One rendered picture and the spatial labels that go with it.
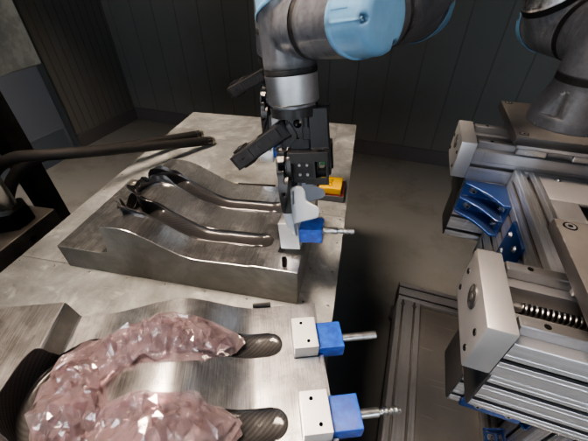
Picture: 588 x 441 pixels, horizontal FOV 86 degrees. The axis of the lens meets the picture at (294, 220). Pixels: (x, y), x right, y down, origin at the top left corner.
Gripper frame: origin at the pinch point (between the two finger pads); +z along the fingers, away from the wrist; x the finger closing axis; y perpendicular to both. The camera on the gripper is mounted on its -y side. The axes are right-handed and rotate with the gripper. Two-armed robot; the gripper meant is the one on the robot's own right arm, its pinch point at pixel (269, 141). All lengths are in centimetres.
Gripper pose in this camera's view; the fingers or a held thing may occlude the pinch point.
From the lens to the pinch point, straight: 84.3
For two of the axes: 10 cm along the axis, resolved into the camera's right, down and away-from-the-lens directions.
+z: 0.0, 7.7, 6.4
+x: 1.7, -6.3, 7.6
